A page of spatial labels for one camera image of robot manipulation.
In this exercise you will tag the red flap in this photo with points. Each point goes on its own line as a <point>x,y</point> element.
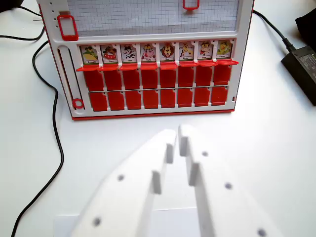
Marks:
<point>168,65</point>

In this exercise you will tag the black power adapter box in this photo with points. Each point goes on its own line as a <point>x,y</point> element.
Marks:
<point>302,71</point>

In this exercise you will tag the red and white game board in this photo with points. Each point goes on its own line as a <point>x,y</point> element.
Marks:
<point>153,19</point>

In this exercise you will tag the black cloth bag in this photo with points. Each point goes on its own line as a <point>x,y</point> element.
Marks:
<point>307,27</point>

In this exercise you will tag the black rounded object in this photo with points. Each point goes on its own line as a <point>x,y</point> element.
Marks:
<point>12,4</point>

